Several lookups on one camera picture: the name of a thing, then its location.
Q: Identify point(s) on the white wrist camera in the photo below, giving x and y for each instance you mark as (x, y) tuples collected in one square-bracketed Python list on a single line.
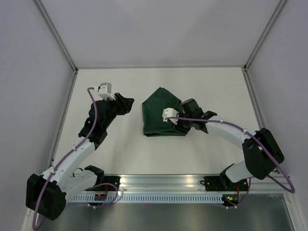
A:
[(104, 91), (170, 114)]

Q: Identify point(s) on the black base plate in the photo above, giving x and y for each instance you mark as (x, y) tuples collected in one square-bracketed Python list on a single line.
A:
[(218, 184), (114, 180)]

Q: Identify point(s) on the dark green cloth napkin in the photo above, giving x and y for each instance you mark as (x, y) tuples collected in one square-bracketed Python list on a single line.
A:
[(152, 111)]

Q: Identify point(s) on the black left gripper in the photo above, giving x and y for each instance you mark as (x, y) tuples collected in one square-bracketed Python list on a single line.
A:
[(124, 104)]

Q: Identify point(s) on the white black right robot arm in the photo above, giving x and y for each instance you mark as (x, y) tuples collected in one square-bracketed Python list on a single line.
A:
[(260, 149)]

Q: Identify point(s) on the aluminium enclosure frame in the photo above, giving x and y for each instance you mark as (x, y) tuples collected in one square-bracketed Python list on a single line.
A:
[(270, 37)]

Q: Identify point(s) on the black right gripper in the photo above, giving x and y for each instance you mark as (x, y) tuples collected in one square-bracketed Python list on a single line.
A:
[(179, 128)]

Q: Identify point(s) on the white slotted cable duct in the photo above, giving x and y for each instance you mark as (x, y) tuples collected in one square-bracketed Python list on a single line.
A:
[(154, 198)]

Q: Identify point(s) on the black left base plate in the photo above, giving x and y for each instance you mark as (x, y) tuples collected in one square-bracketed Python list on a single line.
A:
[(114, 180)]

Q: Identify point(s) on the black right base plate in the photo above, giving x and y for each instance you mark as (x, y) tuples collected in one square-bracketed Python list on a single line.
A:
[(218, 184)]

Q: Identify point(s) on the aluminium mounting rail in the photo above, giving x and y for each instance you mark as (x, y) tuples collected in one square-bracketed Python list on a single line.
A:
[(275, 183)]

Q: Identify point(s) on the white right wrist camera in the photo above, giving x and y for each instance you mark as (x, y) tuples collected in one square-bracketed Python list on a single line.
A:
[(170, 114)]

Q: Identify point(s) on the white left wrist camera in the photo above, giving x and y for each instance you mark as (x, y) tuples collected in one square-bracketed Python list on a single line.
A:
[(104, 91)]

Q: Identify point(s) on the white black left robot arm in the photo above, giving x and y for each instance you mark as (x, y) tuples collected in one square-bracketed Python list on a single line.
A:
[(49, 192)]

